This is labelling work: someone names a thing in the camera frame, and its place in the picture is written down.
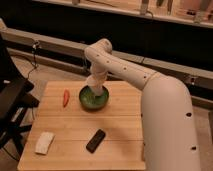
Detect white ceramic cup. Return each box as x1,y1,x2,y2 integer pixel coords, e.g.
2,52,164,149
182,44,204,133
86,75,104,96

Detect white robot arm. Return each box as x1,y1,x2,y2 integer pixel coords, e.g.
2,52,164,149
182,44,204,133
84,39,201,171

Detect green ceramic bowl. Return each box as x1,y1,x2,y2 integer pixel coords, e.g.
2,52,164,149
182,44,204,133
79,86,109,110

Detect red chili pepper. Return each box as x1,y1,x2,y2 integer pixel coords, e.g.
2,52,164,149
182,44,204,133
63,90,70,107

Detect black remote control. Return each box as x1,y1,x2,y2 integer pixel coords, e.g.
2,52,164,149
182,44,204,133
86,129,106,153

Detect black chair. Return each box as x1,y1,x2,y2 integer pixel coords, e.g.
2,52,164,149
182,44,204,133
0,35,39,155

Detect black hanging cable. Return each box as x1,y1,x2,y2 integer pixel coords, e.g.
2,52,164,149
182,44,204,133
26,40,41,80

